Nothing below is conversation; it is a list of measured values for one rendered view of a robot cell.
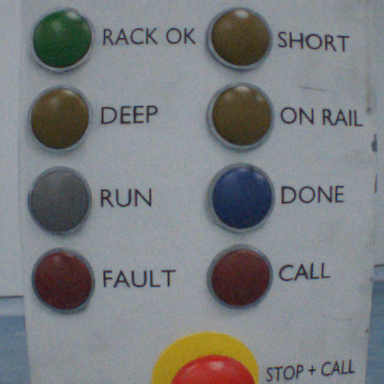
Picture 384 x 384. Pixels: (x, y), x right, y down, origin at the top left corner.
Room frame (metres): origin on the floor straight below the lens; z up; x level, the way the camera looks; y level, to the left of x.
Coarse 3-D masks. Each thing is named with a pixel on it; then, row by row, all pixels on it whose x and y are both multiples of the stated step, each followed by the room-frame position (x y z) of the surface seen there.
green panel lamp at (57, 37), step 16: (48, 16) 0.33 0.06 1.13; (64, 16) 0.33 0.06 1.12; (80, 16) 0.33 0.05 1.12; (48, 32) 0.33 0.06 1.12; (64, 32) 0.33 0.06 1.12; (80, 32) 0.33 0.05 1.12; (48, 48) 0.33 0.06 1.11; (64, 48) 0.33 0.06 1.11; (80, 48) 0.33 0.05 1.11; (48, 64) 0.33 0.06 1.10; (64, 64) 0.33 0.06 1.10
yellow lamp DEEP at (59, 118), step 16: (48, 96) 0.33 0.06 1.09; (64, 96) 0.33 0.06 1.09; (80, 96) 0.33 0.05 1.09; (32, 112) 0.33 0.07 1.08; (48, 112) 0.33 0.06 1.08; (64, 112) 0.33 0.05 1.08; (80, 112) 0.33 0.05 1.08; (32, 128) 0.33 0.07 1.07; (48, 128) 0.33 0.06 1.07; (64, 128) 0.33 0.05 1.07; (80, 128) 0.33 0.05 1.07; (48, 144) 0.33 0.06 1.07; (64, 144) 0.33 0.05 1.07
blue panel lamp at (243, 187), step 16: (224, 176) 0.34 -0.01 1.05; (240, 176) 0.34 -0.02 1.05; (256, 176) 0.34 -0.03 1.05; (224, 192) 0.34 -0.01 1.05; (240, 192) 0.34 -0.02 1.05; (256, 192) 0.34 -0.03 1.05; (224, 208) 0.34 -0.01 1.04; (240, 208) 0.34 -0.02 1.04; (256, 208) 0.34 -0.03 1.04; (240, 224) 0.34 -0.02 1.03
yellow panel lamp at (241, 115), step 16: (224, 96) 0.34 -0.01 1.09; (240, 96) 0.34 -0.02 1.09; (256, 96) 0.34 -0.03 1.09; (224, 112) 0.34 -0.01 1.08; (240, 112) 0.34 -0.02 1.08; (256, 112) 0.34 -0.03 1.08; (224, 128) 0.34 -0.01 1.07; (240, 128) 0.34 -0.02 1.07; (256, 128) 0.34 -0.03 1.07; (240, 144) 0.34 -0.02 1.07
